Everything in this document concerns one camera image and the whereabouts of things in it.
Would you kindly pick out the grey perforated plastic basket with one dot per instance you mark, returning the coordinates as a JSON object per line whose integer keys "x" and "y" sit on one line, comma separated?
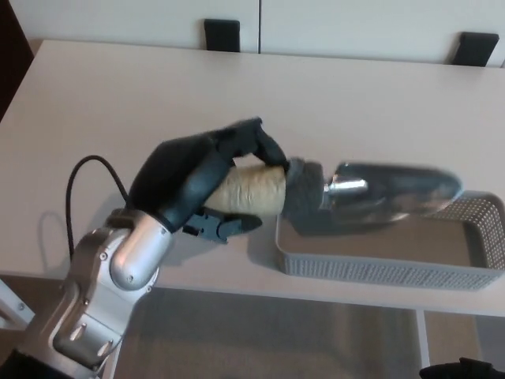
{"x": 375, "y": 272}

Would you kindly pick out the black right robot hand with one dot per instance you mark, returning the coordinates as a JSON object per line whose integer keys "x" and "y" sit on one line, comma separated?
{"x": 465, "y": 371}

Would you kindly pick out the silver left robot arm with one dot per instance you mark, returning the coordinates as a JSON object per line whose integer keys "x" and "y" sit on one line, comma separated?
{"x": 134, "y": 252}

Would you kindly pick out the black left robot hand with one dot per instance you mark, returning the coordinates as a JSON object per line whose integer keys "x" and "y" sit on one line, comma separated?
{"x": 169, "y": 173}

